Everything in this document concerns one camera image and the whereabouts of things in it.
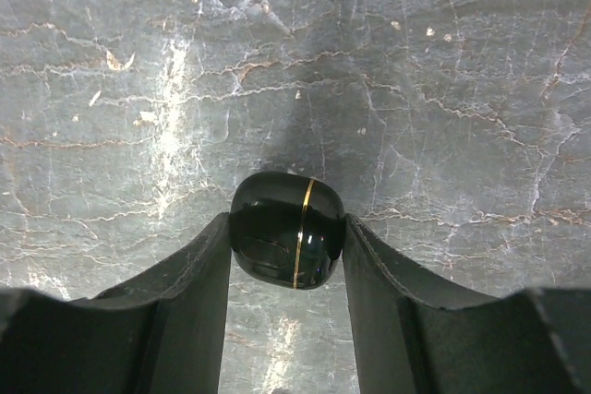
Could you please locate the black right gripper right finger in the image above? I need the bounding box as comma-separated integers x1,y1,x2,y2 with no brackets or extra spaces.
344,216,590,393

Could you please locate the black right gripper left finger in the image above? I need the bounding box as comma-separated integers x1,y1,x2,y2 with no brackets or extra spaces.
1,214,231,393

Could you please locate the black earbud charging case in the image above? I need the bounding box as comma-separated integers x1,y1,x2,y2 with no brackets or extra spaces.
229,172,346,290

